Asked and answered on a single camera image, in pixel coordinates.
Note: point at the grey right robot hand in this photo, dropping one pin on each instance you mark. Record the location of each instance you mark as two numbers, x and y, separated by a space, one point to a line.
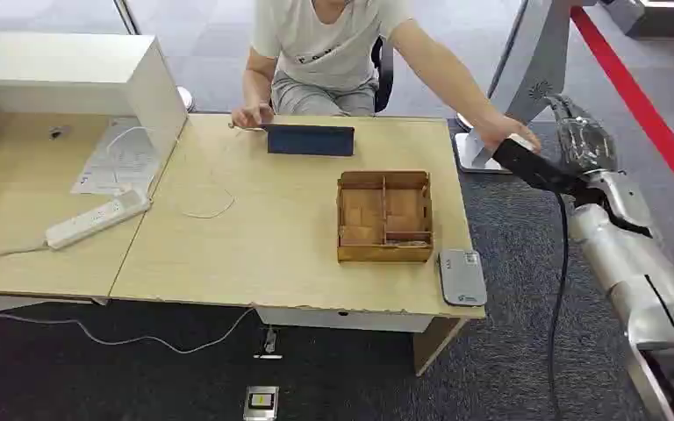
584 139

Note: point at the black handheld device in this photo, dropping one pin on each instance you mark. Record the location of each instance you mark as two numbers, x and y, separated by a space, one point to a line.
537 169

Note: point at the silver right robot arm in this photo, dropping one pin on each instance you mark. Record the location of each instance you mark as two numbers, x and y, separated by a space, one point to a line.
633 261

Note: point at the red floor tape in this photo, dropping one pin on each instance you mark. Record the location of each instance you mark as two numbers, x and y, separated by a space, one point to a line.
645 110

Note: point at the person's left hand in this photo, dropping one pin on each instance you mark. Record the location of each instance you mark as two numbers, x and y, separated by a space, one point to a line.
505 132

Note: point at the person's hand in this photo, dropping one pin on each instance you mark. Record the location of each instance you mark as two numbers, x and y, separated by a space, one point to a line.
251 115
505 132

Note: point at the grey machine stand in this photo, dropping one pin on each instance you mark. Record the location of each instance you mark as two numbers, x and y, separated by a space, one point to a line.
523 75

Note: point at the grey flat card reader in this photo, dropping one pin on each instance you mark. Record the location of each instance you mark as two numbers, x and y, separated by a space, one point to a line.
461 278

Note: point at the black office chair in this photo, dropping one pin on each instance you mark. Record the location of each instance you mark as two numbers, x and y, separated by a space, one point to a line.
383 72

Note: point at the wooden compartment box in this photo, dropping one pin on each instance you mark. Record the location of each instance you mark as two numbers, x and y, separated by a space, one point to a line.
385 216

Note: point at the dark blue tablet case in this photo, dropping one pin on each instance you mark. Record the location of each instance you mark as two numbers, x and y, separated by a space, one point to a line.
310 140

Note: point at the person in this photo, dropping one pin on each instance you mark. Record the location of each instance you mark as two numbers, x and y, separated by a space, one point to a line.
319 52

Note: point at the person's right hand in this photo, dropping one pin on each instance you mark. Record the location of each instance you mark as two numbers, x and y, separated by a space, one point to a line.
251 115

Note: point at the white plug on floor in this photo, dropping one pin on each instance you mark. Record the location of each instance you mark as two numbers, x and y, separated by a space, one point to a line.
268 344

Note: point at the metal floor socket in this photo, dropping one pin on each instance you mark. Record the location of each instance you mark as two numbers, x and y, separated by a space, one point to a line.
261 402

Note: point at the printed paper sheet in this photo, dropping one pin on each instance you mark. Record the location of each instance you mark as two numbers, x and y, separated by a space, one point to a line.
117 160

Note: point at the white power strip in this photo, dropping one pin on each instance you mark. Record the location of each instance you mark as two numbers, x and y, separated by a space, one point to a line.
97 217

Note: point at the white desk partition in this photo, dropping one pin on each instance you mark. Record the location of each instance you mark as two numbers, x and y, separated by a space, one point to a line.
75 72

